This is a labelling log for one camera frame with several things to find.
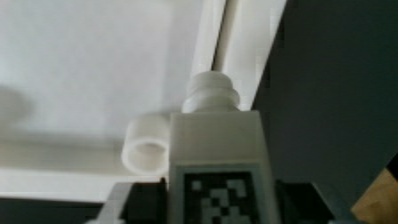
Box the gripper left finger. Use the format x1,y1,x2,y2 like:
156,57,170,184
87,181,167,224

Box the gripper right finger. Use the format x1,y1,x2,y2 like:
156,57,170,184
275,180,369,224

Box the white table leg with tag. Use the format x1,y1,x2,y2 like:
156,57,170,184
169,71,282,224

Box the white square tabletop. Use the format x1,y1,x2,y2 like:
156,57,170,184
0,0,225,175

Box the white U-shaped obstacle fence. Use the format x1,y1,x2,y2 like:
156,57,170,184
0,0,286,202

